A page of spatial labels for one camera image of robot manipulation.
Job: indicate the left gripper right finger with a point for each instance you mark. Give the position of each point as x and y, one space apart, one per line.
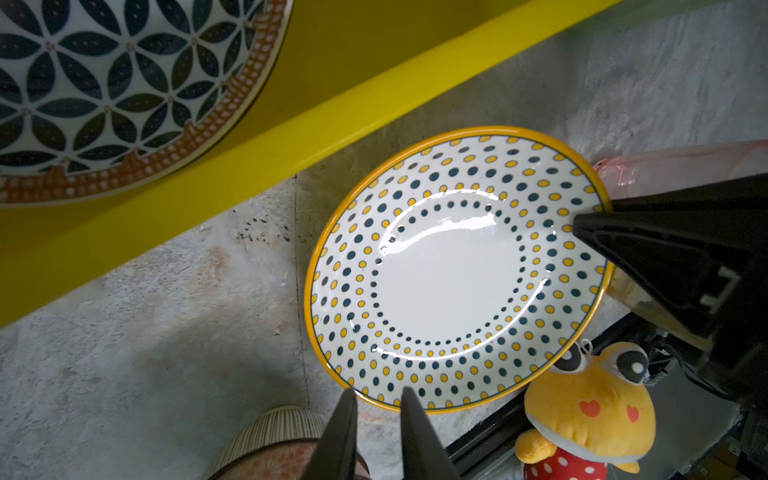
424 457

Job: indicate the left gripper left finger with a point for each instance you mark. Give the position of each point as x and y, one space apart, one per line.
335 455

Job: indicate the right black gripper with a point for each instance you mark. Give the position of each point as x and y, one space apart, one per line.
713 277

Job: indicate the pink patterned bowl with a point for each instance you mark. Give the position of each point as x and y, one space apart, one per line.
286 460

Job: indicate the yellow rimmed dotted plate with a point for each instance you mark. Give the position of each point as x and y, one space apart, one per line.
454 270

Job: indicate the geometric flower pattern plate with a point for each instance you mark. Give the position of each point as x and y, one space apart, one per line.
102 96

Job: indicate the yellow plastic bin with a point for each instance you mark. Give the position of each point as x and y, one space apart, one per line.
345 69

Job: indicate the brown striped bowl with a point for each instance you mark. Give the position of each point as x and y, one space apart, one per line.
279 425

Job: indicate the pink transparent cup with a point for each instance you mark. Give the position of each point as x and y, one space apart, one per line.
669 170

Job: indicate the amber transparent cup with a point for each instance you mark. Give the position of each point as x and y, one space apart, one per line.
624 290

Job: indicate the yellow plush toy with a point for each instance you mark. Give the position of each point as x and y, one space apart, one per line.
588 413

